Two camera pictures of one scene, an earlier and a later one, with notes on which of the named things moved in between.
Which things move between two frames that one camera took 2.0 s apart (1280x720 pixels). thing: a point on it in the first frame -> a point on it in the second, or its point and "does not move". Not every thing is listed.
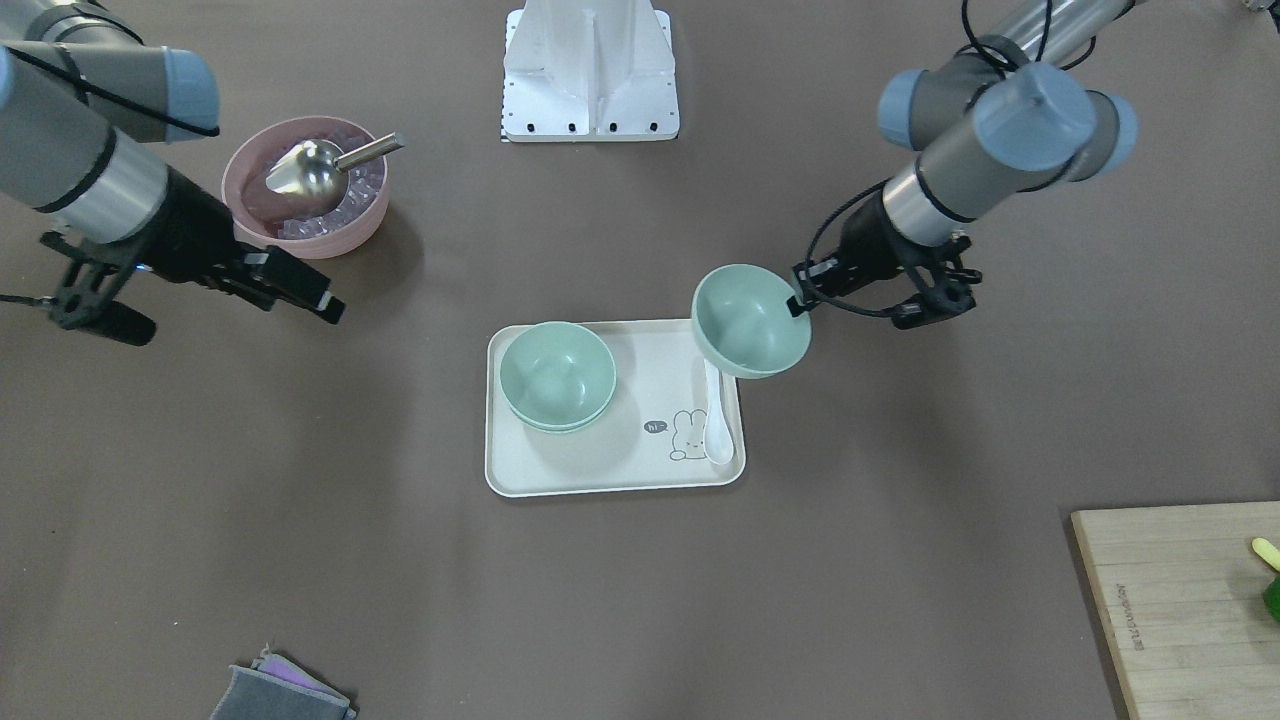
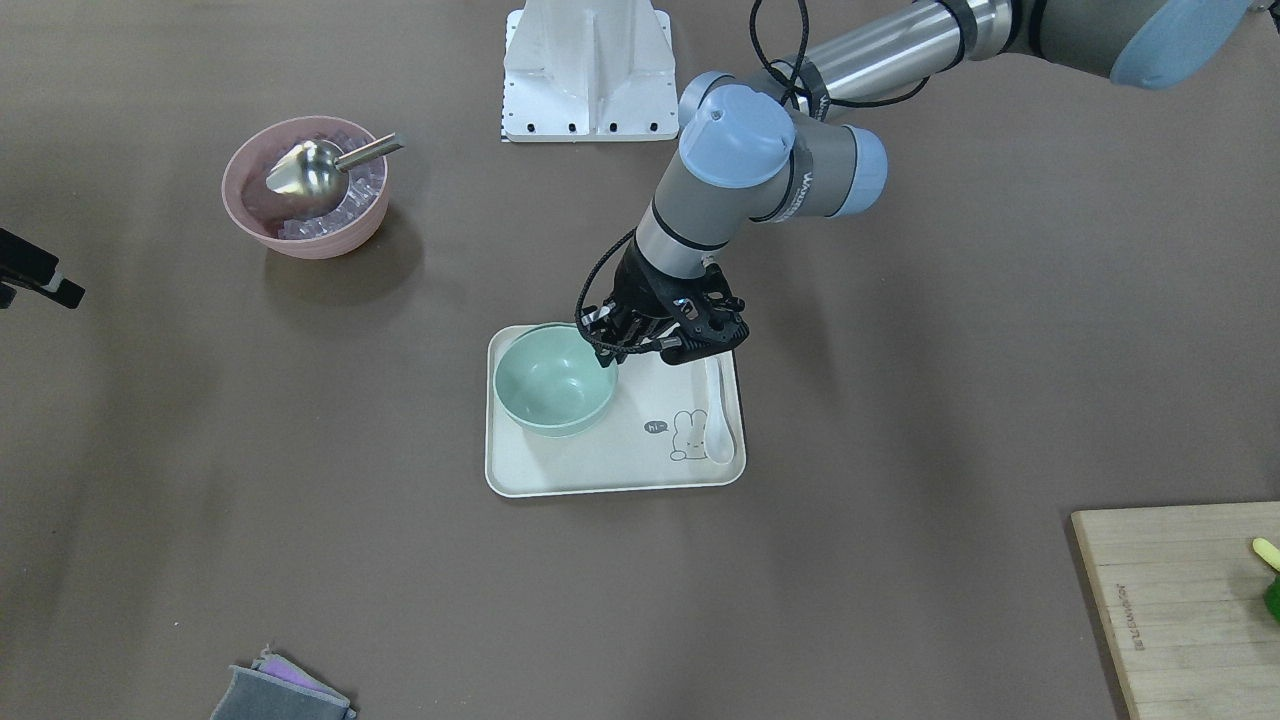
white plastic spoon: x=718 y=442 does not move
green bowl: x=742 y=323 -> x=549 y=380
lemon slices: x=1267 y=551 does not move
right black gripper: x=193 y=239 -> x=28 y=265
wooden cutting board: x=1182 y=590 does not move
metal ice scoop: x=314 y=171 does not move
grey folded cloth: x=275 y=688 does not move
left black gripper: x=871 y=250 -> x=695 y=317
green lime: x=1271 y=597 does not move
